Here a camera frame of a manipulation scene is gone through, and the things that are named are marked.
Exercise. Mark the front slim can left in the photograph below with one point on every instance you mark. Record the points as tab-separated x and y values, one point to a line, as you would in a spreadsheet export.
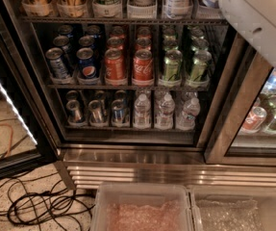
75	112

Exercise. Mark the right clear plastic bin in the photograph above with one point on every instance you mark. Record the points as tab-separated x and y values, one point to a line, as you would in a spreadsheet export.
233	208

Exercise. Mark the front orange soda can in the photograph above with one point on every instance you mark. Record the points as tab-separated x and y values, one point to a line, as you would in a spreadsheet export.
115	64

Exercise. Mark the wire shelf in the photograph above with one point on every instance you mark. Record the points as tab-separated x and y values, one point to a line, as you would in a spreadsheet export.
105	87
133	21

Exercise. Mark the top wire shelf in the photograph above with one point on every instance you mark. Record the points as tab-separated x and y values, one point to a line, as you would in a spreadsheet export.
133	21

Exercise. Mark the steel fridge base grille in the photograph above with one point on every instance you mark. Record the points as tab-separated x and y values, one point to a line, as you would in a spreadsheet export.
87	169

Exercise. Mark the clear plastic bin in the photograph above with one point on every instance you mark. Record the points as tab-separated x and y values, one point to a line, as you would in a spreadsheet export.
141	207
233	208

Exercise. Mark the front green can right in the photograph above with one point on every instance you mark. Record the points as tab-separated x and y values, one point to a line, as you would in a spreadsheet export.
200	63

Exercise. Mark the middle wire shelf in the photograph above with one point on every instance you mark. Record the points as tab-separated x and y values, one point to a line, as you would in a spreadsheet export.
105	87

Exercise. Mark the white label plastic bottle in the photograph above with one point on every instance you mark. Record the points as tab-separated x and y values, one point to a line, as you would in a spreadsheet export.
177	9

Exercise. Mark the front red Coca-Cola can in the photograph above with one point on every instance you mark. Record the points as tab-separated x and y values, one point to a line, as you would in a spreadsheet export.
143	65

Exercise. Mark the front water bottle middle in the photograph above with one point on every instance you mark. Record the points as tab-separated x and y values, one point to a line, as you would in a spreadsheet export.
165	113

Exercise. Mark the open glass fridge door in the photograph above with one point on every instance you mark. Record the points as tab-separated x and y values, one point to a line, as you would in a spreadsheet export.
23	145

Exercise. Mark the front slim can middle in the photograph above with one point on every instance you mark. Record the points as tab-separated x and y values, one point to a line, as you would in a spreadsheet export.
96	111

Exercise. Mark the closed right fridge door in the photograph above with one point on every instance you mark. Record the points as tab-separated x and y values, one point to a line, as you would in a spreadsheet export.
227	146

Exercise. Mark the front slim blue can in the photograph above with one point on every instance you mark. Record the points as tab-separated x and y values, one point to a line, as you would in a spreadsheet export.
118	111

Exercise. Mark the front water bottle right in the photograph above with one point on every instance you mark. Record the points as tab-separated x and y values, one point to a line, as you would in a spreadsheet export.
186	118

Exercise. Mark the water bottle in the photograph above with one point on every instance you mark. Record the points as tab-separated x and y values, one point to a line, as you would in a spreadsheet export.
186	118
142	112
165	113

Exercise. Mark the front silver blue can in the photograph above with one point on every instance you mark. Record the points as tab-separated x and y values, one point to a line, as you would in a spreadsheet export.
58	63

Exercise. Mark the left clear plastic bin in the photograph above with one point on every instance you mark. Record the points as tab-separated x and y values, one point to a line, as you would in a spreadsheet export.
141	207

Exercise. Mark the gold tall can right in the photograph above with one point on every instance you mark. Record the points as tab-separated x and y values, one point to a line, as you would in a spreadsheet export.
72	8

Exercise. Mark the front green can left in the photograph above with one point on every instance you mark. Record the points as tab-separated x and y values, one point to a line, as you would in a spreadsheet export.
172	63

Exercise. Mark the front blue Pepsi can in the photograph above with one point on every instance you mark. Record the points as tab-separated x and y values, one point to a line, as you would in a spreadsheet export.
87	63

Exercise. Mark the front water bottle left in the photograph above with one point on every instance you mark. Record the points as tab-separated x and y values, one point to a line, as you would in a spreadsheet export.
142	112

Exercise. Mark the orange can behind door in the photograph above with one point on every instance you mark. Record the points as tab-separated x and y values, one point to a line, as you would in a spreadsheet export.
254	119

